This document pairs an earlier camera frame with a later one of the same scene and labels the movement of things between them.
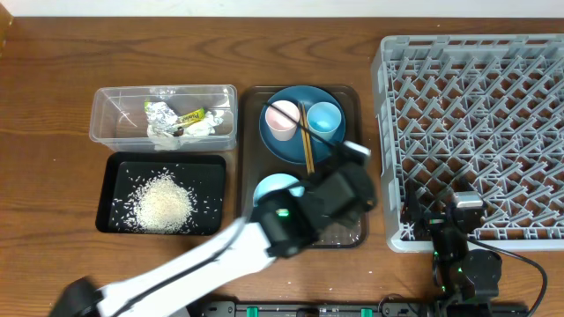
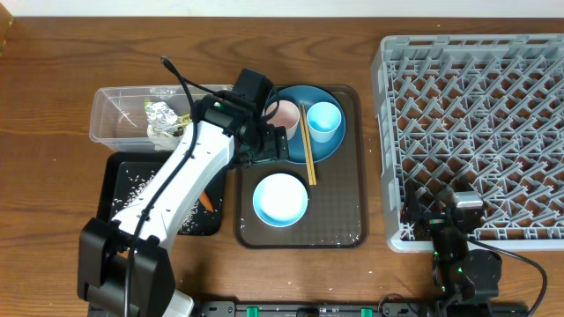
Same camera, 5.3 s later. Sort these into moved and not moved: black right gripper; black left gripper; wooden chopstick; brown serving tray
Moved: black left gripper
Not moved: black right gripper; brown serving tray; wooden chopstick
